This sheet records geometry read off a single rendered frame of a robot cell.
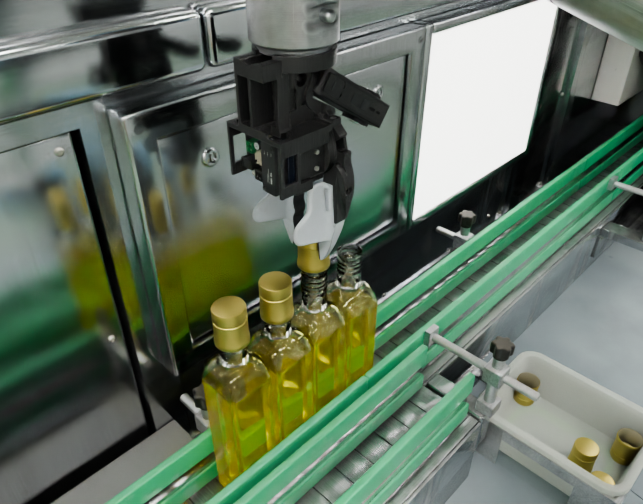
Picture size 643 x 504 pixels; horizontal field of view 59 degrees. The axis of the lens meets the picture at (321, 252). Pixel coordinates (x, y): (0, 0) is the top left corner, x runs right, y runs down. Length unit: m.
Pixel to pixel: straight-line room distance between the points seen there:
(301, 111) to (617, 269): 1.06
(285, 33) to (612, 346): 0.94
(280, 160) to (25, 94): 0.21
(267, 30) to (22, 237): 0.30
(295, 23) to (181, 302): 0.36
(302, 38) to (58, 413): 0.50
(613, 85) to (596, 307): 0.59
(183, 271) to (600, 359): 0.80
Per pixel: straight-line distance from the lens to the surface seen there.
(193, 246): 0.67
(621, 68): 1.62
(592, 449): 0.95
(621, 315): 1.31
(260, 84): 0.49
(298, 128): 0.50
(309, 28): 0.47
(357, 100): 0.54
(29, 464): 0.77
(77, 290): 0.66
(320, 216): 0.55
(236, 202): 0.68
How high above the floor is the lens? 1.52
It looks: 35 degrees down
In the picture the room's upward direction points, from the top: straight up
